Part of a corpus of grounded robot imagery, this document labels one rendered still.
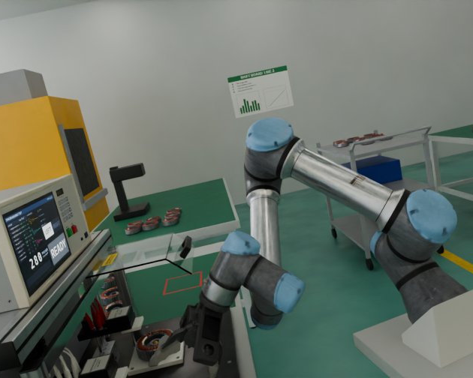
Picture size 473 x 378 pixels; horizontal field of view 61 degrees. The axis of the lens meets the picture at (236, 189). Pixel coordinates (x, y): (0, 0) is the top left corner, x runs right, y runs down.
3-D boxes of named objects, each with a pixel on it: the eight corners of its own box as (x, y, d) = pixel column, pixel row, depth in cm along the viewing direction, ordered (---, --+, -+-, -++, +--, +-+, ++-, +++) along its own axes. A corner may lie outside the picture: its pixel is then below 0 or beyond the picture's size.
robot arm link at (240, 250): (258, 250, 81) (224, 229, 84) (235, 297, 83) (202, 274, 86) (269, 244, 88) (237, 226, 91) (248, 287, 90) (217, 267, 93)
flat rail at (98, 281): (118, 260, 130) (115, 251, 129) (42, 385, 69) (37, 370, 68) (114, 261, 130) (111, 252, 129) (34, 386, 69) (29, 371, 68)
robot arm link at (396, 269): (425, 277, 108) (395, 237, 116) (448, 253, 98) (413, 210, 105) (387, 292, 105) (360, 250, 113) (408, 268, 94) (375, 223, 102)
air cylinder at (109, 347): (120, 355, 119) (115, 339, 118) (115, 371, 112) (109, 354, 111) (103, 360, 119) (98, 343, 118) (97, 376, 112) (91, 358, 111)
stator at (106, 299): (109, 308, 160) (106, 299, 159) (97, 303, 168) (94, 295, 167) (134, 295, 167) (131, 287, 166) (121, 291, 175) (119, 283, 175)
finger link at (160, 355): (149, 352, 94) (184, 331, 94) (149, 370, 88) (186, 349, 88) (142, 343, 93) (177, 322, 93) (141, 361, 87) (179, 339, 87)
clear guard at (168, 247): (194, 246, 130) (190, 228, 129) (192, 274, 106) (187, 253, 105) (93, 269, 128) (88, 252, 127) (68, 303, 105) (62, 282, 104)
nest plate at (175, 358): (185, 334, 124) (184, 330, 124) (182, 362, 109) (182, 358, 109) (137, 345, 123) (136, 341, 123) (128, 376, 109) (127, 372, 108)
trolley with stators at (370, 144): (389, 223, 404) (374, 123, 385) (450, 256, 305) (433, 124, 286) (331, 236, 401) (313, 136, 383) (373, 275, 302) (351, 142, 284)
